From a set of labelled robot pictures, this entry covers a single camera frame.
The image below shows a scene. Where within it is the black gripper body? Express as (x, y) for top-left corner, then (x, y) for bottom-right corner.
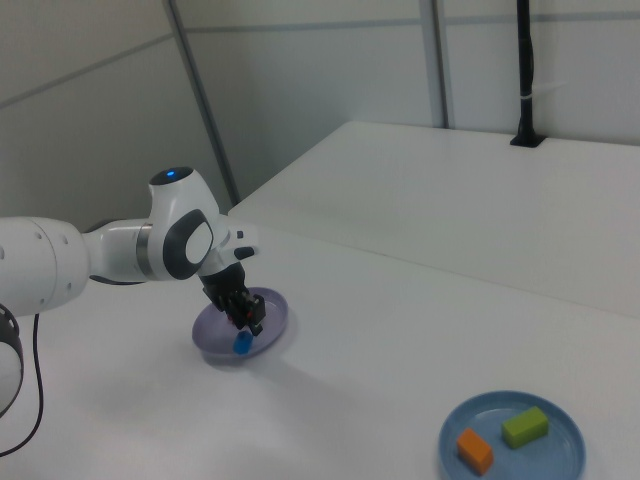
(198, 263), (250, 310)

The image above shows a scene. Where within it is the orange rectangular block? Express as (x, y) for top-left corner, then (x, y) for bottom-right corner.
(456, 428), (495, 474)

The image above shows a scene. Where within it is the green rectangular block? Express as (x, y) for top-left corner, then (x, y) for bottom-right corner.
(501, 405), (550, 450)

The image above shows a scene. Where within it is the purple plate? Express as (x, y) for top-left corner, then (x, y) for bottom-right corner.
(191, 286), (291, 365)

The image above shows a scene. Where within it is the blue plate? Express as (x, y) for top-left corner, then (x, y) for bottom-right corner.
(437, 390), (587, 480)

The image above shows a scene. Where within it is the black pole with base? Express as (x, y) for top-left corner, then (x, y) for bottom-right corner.
(509, 0), (546, 148)

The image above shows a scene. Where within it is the grey partition post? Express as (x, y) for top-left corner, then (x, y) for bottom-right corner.
(429, 0), (452, 129)
(163, 0), (242, 207)

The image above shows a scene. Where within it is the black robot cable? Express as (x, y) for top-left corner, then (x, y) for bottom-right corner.
(0, 273), (146, 457)

